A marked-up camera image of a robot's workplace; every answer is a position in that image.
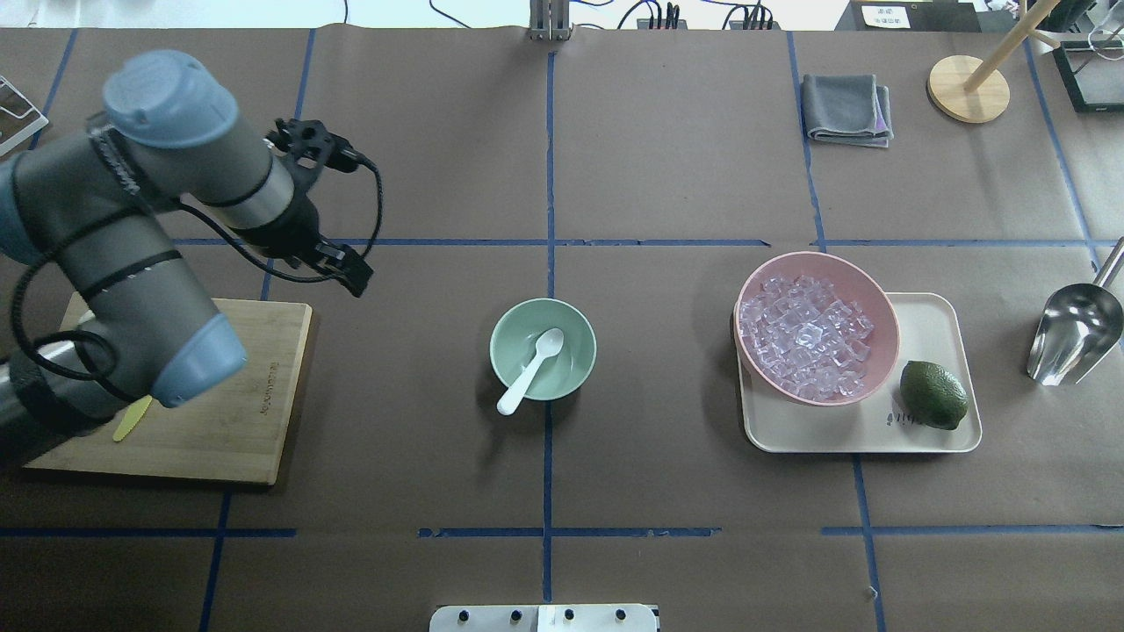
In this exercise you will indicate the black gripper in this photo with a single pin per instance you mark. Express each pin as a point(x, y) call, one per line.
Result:
point(296, 227)

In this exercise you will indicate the white plastic spoon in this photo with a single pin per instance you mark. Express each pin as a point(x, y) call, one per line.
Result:
point(549, 344)

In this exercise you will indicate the stainless steel ice scoop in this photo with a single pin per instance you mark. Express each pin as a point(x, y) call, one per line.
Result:
point(1079, 325)

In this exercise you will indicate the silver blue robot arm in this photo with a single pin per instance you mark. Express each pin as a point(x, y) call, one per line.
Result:
point(107, 311)

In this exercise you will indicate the mint green bowl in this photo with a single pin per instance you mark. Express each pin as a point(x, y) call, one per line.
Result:
point(511, 347)

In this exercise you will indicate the pink bowl of ice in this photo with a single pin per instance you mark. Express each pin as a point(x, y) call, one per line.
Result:
point(816, 329)

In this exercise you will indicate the wooden cutting board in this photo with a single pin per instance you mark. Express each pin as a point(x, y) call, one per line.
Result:
point(233, 433)

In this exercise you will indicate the yellow plastic knife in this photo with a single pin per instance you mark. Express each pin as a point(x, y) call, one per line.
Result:
point(132, 416)

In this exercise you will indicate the beige plastic tray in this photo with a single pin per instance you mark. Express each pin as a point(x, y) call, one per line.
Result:
point(883, 422)

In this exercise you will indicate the folded grey cloth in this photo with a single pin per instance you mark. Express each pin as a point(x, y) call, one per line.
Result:
point(846, 109)

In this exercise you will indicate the black label box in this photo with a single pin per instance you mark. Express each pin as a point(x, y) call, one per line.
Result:
point(915, 16)

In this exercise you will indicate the green lime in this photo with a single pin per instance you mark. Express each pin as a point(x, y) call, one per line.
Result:
point(933, 396)

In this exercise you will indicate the wooden mug tree stand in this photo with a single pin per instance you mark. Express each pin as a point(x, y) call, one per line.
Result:
point(973, 90)

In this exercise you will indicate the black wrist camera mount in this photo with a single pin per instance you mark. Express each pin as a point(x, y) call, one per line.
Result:
point(307, 147)

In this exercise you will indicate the aluminium frame post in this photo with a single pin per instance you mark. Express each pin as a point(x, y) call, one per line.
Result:
point(550, 20)

